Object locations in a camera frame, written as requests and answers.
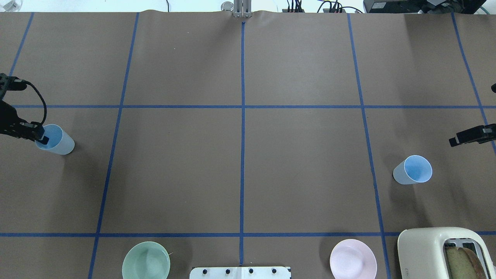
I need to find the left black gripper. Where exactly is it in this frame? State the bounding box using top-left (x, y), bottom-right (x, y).
top-left (0, 100), bottom-right (50, 145)

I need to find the blue cup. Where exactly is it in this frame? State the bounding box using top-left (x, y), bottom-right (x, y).
top-left (35, 124), bottom-right (76, 155)
top-left (392, 155), bottom-right (433, 185)

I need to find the cream toaster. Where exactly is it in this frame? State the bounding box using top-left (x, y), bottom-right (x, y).
top-left (397, 227), bottom-right (495, 279)

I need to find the bread slice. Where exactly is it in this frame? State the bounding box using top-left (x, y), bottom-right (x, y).
top-left (445, 247), bottom-right (487, 279)

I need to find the pink bowl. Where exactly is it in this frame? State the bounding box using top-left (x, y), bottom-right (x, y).
top-left (329, 239), bottom-right (377, 279)

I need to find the green bowl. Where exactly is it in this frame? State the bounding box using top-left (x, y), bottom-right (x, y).
top-left (122, 241), bottom-right (171, 279)

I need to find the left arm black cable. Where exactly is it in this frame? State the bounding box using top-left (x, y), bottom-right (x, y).
top-left (15, 79), bottom-right (48, 128)

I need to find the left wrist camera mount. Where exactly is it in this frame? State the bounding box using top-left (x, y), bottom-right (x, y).
top-left (0, 73), bottom-right (27, 100)

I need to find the aluminium frame post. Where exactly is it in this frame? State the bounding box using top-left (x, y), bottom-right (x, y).
top-left (232, 0), bottom-right (252, 18)

